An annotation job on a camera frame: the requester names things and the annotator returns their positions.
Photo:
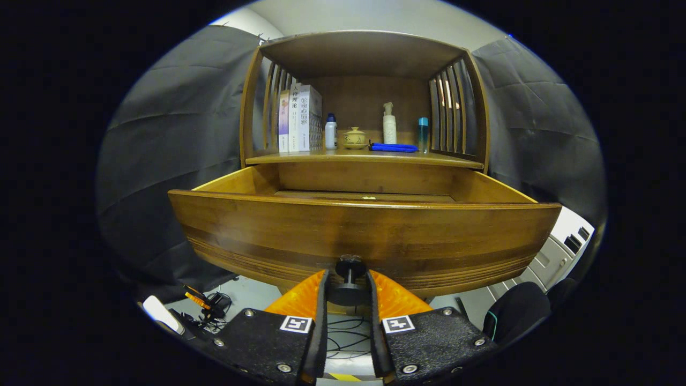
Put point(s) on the yellow lidded ceramic teacup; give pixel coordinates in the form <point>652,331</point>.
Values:
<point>355,138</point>

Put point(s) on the white filing cabinet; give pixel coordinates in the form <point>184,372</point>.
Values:
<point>563,236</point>

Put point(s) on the teal slim bottle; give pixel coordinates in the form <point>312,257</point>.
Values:
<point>423,134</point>

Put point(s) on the white patterned book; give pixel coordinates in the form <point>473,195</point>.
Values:
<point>312,118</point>

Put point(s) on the black fabric object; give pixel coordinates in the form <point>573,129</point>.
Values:
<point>514,311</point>

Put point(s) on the white rounded object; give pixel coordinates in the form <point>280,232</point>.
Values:
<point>161,315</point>

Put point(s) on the blue cloth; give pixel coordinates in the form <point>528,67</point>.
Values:
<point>394,147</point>

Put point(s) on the brown wooden cabinet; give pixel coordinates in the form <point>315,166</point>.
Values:
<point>364,53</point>

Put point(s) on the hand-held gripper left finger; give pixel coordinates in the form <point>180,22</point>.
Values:
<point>321,332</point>

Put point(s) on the small white bottle blue cap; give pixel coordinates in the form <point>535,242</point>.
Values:
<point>330,134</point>

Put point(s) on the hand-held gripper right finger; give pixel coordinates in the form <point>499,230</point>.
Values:
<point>374,338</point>

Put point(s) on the brown wooden drawer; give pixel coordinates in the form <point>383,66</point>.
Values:
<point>348,230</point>

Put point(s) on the wooden countertop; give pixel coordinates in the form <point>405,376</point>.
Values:
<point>343,157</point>

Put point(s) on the pink purple book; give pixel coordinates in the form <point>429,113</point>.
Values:
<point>283,120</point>

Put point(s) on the orange black tool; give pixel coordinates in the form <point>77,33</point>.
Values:
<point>201,301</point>

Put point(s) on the white pump bottle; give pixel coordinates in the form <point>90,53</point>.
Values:
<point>389,128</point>

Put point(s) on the black drawer knob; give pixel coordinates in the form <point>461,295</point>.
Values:
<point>348,279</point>

